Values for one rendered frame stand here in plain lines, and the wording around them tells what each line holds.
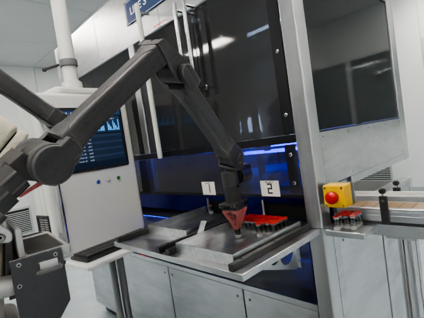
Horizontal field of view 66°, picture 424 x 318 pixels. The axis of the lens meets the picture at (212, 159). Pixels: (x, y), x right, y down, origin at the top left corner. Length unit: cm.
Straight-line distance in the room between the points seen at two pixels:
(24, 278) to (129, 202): 108
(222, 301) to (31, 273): 103
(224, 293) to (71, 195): 83
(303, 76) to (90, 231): 119
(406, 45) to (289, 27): 472
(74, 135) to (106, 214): 108
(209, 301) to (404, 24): 504
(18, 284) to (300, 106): 92
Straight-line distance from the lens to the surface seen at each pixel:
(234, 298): 159
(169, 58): 82
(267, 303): 146
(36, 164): 66
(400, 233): 121
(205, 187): 150
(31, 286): 82
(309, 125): 113
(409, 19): 590
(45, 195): 163
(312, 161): 114
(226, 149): 104
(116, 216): 178
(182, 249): 110
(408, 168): 587
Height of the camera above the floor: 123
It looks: 3 degrees down
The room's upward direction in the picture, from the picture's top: 8 degrees counter-clockwise
